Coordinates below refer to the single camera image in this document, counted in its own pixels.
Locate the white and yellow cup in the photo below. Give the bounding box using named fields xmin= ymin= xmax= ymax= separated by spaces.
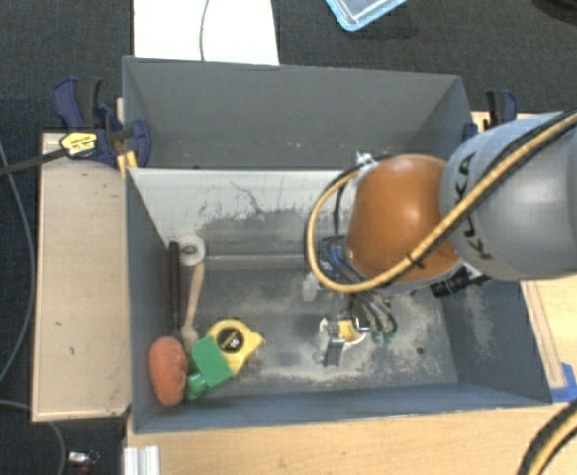
xmin=317 ymin=316 xmax=370 ymax=346

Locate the black cylinder on white bracket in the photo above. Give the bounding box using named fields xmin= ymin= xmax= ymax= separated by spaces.
xmin=429 ymin=266 xmax=490 ymax=299

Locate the green toy block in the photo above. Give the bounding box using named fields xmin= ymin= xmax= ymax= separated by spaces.
xmin=184 ymin=337 xmax=235 ymax=403

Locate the yellow tape measure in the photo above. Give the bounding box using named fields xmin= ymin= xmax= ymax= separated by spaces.
xmin=205 ymin=318 xmax=266 ymax=376

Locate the pale wooden-handled brush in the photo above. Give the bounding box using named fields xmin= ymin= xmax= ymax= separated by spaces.
xmin=179 ymin=262 xmax=206 ymax=348

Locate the orange-red sponge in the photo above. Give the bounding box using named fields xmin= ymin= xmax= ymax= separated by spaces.
xmin=147 ymin=335 xmax=190 ymax=408

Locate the pale wood board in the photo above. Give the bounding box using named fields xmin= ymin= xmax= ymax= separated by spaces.
xmin=31 ymin=131 xmax=132 ymax=423

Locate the grey metal bin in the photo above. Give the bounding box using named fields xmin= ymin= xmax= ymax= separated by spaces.
xmin=121 ymin=55 xmax=554 ymax=435

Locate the white tape roll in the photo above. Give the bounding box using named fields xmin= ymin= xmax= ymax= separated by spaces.
xmin=175 ymin=234 xmax=207 ymax=267

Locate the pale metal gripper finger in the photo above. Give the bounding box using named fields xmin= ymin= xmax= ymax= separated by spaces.
xmin=324 ymin=337 xmax=345 ymax=368
xmin=312 ymin=321 xmax=330 ymax=364

